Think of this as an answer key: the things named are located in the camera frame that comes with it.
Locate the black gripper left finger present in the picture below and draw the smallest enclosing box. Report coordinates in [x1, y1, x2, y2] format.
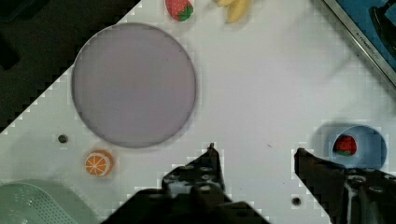
[102, 145, 268, 224]

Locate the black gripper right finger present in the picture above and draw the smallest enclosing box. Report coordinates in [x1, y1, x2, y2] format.
[293, 148, 396, 224]

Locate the blue bowl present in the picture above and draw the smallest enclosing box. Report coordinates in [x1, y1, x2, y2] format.
[325, 125, 388, 169]

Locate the toy strawberry in bowl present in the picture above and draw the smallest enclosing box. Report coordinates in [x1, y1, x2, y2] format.
[332, 134, 358, 156]

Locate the toy orange half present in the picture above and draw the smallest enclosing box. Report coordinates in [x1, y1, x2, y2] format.
[84, 150, 114, 176]

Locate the round grey plate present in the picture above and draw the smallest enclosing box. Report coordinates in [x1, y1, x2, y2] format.
[71, 22, 197, 148]

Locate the green perforated colander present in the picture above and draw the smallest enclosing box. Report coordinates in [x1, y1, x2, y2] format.
[0, 179, 99, 224]

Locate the toy strawberry on table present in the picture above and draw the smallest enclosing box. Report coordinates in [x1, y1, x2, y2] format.
[165, 0, 193, 21]

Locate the peeled toy banana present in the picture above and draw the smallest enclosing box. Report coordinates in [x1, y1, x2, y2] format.
[217, 0, 251, 23]

